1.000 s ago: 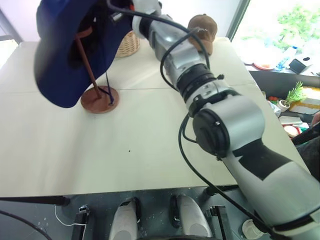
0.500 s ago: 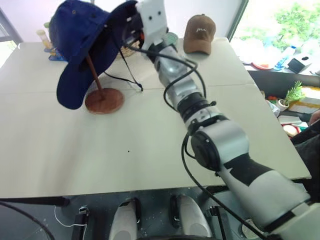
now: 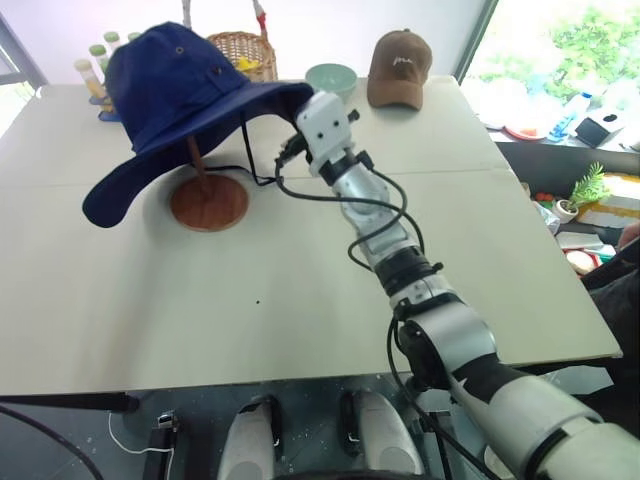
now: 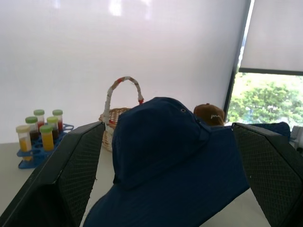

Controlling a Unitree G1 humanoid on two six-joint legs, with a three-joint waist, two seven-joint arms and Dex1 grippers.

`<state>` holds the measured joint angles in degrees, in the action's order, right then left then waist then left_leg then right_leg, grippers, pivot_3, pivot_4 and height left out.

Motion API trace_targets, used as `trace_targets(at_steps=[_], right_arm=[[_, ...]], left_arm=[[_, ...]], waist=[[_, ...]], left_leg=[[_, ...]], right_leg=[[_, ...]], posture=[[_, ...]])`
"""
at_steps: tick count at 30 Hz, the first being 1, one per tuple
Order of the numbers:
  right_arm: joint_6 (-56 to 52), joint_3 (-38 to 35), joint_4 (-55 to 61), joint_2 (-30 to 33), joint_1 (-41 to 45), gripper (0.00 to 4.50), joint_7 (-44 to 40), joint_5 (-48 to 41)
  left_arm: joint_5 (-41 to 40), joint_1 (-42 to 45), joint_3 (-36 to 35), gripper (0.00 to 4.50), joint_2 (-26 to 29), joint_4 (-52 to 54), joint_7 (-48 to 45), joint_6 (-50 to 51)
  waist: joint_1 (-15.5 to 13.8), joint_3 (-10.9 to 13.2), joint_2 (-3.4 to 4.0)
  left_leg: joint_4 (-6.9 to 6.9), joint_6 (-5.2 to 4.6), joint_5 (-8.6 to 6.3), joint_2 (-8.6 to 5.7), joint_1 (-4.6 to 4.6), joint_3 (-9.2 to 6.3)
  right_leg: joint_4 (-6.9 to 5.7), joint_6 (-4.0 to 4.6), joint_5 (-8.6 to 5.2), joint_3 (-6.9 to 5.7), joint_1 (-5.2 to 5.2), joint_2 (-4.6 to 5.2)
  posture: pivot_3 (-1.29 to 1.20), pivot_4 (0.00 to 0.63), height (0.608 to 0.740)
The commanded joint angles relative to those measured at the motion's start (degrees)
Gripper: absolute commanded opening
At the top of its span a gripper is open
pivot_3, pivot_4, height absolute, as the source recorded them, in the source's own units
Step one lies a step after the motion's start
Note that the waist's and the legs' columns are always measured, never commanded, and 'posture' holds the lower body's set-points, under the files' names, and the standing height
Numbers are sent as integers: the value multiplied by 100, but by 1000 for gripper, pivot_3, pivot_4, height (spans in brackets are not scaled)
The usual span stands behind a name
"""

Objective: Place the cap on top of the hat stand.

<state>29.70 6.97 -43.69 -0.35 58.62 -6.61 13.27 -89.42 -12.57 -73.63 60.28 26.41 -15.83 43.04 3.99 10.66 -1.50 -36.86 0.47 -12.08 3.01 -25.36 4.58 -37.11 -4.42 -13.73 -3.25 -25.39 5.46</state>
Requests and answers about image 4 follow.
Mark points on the green-capped tube with orange liquid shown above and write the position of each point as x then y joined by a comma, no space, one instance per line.
47,139

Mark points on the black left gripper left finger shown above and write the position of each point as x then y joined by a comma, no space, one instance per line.
49,170

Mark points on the white roller window blind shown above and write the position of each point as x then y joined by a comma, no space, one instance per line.
274,35

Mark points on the green-capped tube with red liquid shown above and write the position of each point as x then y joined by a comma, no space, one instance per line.
39,114
58,116

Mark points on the cream-capped tube with yellow liquid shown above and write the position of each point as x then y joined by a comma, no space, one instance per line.
23,139

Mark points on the navy blue cap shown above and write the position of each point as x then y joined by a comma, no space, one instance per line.
170,153

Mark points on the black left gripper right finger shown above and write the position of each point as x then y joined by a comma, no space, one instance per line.
274,170

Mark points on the brown cap with white print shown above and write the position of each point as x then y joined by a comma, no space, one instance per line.
209,113

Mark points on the dark window frame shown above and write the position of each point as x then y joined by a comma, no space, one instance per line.
236,66

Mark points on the green-capped tube with brown liquid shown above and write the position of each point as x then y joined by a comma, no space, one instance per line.
53,121
32,123

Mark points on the grey metallic object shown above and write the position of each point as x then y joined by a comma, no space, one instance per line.
297,136

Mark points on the blue test tube rack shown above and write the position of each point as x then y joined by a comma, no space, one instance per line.
35,146

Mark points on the dark blue fabric item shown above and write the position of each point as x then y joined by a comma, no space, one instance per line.
277,128

